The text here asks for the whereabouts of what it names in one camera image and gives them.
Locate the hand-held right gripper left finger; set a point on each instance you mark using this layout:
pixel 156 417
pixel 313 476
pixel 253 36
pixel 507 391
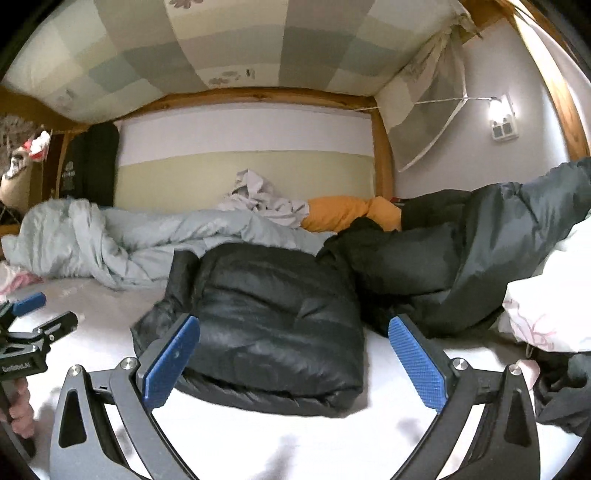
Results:
pixel 171 360

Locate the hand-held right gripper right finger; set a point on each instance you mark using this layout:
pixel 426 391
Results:
pixel 415 364

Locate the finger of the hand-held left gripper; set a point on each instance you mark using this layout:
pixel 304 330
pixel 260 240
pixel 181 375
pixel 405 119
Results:
pixel 57 324
pixel 30 303

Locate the black down jacket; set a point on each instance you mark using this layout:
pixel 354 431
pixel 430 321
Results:
pixel 277 323

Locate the person's left hand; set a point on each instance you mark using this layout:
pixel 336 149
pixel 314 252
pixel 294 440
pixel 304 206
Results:
pixel 22 410

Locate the pink cloth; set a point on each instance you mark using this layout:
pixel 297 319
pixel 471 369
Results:
pixel 18 279

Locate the beige bag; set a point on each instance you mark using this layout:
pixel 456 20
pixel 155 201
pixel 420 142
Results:
pixel 16 189

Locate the light blue duvet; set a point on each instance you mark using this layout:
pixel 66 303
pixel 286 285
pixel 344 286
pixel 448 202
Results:
pixel 138 240

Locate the white bed sheet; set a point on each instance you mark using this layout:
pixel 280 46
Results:
pixel 277 438

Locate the dark green puffer coat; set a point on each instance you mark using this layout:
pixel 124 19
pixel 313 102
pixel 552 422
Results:
pixel 485 240

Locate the dark cloth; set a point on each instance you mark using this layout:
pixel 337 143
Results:
pixel 563 392

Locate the black printed bag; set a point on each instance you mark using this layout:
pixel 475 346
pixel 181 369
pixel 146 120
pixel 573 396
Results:
pixel 92 166

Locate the white floral quilt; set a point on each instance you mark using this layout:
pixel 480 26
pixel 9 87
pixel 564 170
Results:
pixel 549 290

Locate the white red plush toy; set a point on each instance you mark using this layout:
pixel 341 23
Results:
pixel 39 143

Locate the orange pillow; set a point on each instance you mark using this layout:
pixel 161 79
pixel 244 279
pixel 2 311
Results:
pixel 341 212

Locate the patterned grey white cloth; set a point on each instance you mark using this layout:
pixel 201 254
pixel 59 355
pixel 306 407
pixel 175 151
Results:
pixel 14 127

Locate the grey white crumpled garment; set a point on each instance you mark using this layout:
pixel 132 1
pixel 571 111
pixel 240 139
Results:
pixel 258 194

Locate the hanging checkered curtain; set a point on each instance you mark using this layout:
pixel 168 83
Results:
pixel 429 92

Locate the checkered bed sheet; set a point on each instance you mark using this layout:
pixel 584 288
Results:
pixel 231 41

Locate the white wall socket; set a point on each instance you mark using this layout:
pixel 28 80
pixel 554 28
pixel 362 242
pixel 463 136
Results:
pixel 504 129

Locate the wall lamp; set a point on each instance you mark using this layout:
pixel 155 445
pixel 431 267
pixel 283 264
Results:
pixel 496 108

